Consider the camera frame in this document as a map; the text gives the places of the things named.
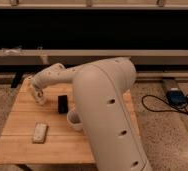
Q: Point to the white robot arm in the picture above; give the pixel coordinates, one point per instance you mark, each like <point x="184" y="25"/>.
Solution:
<point x="98" y="89"/>

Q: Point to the black box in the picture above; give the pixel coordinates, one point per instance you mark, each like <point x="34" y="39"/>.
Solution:
<point x="62" y="104"/>

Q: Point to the white cup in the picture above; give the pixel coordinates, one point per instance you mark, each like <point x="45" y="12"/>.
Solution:
<point x="74" y="120"/>

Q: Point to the beige rectangular block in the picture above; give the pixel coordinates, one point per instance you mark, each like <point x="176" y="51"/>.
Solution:
<point x="40" y="133"/>

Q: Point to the wooden board table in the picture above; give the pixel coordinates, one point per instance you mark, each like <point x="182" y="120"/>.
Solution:
<point x="63" y="144"/>

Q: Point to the blue device on floor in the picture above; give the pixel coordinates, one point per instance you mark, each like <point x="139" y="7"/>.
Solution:
<point x="176" y="98"/>

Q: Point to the long metal rail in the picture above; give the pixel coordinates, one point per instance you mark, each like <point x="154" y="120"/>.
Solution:
<point x="16" y="57"/>

